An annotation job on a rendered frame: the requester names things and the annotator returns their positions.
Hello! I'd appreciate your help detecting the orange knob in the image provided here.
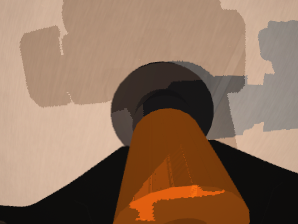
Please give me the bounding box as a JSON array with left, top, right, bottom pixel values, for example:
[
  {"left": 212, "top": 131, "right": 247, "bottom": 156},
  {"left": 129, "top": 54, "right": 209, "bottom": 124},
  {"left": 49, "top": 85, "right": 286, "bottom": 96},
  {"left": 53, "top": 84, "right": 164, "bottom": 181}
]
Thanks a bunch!
[{"left": 113, "top": 108, "right": 250, "bottom": 224}]

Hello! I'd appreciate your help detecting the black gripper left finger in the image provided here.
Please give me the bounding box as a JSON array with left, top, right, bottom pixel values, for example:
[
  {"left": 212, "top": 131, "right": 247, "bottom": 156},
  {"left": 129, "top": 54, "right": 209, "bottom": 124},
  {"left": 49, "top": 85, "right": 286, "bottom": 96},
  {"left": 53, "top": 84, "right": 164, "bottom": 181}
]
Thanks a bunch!
[{"left": 0, "top": 147, "right": 129, "bottom": 224}]

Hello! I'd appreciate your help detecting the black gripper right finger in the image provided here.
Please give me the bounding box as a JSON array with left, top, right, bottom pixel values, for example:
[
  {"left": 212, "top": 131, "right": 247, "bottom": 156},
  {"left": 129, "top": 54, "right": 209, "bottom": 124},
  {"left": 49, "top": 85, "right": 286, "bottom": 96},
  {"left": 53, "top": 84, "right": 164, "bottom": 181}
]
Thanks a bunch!
[{"left": 208, "top": 139, "right": 298, "bottom": 224}]

